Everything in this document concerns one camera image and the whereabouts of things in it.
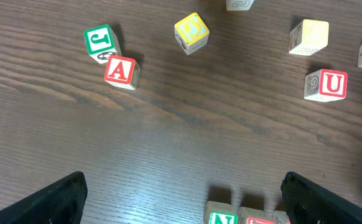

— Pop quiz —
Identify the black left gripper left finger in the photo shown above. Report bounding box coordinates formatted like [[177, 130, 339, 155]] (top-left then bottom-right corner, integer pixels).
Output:
[[0, 171, 88, 224]]

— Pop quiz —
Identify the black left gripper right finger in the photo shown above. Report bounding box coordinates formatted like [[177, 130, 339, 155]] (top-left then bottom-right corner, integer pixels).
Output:
[[281, 172, 362, 224]]

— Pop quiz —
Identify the red U block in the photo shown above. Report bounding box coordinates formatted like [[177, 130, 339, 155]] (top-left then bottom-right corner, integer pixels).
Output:
[[304, 69, 348, 102], [273, 210, 290, 224]]

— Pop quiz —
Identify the red E block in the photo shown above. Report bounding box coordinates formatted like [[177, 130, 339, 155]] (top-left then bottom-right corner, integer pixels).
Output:
[[238, 207, 274, 224]]

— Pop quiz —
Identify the green N block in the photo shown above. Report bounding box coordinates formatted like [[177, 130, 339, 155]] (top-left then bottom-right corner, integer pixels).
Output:
[[203, 201, 238, 224]]

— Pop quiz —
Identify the red A block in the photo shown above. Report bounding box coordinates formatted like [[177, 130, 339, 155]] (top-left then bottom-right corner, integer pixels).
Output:
[[104, 55, 141, 90]]

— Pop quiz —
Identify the green J block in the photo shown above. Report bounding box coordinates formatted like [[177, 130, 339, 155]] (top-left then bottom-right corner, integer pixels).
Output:
[[83, 24, 122, 64]]

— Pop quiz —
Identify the yellow O block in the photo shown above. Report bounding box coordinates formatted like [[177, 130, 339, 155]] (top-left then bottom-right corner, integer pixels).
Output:
[[289, 19, 330, 56]]

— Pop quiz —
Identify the yellow block far left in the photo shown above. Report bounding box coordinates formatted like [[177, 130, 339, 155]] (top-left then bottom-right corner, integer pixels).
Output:
[[174, 12, 210, 55]]

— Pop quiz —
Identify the red Y block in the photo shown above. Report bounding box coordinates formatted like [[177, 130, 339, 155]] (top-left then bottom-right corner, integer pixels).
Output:
[[226, 0, 254, 11]]

